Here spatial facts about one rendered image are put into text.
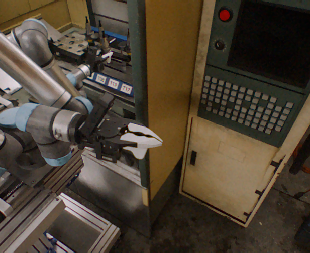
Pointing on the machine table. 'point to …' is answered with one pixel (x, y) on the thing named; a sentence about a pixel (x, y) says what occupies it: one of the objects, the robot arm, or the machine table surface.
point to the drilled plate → (74, 47)
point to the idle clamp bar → (120, 58)
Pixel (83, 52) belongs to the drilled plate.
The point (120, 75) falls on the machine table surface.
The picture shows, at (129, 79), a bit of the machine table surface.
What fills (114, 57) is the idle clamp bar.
